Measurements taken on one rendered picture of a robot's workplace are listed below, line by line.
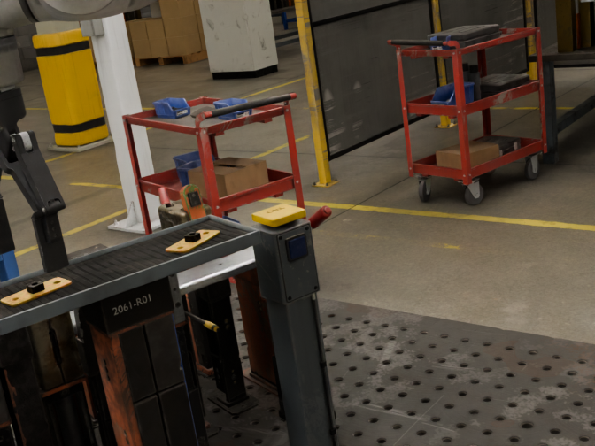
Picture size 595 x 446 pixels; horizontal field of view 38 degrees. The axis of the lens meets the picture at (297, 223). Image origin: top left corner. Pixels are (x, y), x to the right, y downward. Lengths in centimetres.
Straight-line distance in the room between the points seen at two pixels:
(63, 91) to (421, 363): 703
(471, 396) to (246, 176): 223
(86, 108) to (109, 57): 326
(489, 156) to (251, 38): 683
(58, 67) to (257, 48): 382
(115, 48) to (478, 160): 223
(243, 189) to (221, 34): 823
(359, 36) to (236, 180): 274
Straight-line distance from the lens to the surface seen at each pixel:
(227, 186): 367
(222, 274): 155
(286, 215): 127
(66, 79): 852
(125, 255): 122
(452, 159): 509
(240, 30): 1164
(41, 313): 109
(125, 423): 124
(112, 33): 541
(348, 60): 612
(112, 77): 542
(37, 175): 104
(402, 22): 670
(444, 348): 185
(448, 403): 166
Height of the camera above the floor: 152
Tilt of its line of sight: 17 degrees down
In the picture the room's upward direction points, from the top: 8 degrees counter-clockwise
